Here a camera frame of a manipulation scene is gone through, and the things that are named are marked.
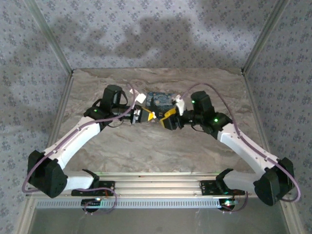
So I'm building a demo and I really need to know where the starry night print box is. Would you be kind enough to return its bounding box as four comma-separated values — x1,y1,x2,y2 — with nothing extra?
145,91,180,120

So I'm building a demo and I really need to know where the right controller board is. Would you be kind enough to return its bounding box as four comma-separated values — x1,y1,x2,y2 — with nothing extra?
218,198,238,212

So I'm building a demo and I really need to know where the controller board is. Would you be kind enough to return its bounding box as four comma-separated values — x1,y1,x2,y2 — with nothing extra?
218,198,238,212
81,198,102,212

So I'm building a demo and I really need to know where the left controller board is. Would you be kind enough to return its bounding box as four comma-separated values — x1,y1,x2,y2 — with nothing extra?
81,198,102,212

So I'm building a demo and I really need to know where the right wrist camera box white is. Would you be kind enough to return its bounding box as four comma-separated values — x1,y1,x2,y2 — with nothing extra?
171,95,187,117

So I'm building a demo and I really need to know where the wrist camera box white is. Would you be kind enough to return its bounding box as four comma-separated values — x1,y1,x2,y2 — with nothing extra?
128,89,147,104
171,95,187,117

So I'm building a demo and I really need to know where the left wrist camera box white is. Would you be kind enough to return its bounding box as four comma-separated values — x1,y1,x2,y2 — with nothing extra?
128,89,147,104

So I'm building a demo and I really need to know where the aluminium side rail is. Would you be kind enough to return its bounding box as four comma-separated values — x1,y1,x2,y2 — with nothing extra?
241,70,279,161
46,72,75,147

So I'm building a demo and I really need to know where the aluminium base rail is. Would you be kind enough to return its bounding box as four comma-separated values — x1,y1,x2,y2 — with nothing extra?
26,172,259,198

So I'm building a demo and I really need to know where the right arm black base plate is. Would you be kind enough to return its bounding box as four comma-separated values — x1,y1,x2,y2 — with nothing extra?
199,179,246,196

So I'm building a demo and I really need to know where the slotted grey cable duct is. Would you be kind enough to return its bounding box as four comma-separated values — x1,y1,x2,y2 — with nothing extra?
36,197,226,210

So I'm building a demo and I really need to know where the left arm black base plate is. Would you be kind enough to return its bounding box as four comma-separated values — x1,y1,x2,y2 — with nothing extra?
71,180,116,197

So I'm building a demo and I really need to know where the aluminium corner post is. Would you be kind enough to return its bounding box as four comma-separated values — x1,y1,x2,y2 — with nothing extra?
23,0,74,75
241,0,291,75

